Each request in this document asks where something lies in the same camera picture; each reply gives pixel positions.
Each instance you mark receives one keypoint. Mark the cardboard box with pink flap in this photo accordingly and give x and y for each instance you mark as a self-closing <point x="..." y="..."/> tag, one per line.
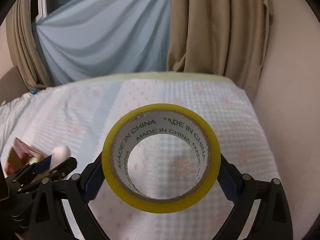
<point x="20" y="155"/>

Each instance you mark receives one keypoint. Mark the pale green mattress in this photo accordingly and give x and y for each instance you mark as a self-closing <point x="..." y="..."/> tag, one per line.
<point x="168" y="76"/>

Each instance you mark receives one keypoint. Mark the beige curtain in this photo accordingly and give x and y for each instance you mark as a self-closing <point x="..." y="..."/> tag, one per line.
<point x="22" y="46"/>
<point x="221" y="37"/>

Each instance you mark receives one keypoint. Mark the beige curtain left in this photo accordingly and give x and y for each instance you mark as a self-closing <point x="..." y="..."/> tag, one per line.
<point x="22" y="46"/>

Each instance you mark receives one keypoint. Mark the yellow tape roll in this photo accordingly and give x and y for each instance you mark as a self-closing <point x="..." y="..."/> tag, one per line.
<point x="161" y="158"/>

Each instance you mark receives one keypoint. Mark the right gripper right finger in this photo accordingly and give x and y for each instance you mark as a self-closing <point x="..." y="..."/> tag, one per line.
<point x="273" y="218"/>

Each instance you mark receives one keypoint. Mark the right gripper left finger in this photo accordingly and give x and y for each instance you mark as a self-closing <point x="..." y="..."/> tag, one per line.
<point x="61" y="206"/>

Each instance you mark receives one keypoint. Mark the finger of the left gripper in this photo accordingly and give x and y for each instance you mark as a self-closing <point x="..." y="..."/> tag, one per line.
<point x="37" y="167"/>
<point x="60" y="172"/>

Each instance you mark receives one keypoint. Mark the beige curtain right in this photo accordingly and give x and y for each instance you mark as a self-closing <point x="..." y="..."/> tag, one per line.
<point x="221" y="37"/>

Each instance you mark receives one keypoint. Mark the light blue curtain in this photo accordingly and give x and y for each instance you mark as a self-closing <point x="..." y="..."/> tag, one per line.
<point x="91" y="38"/>

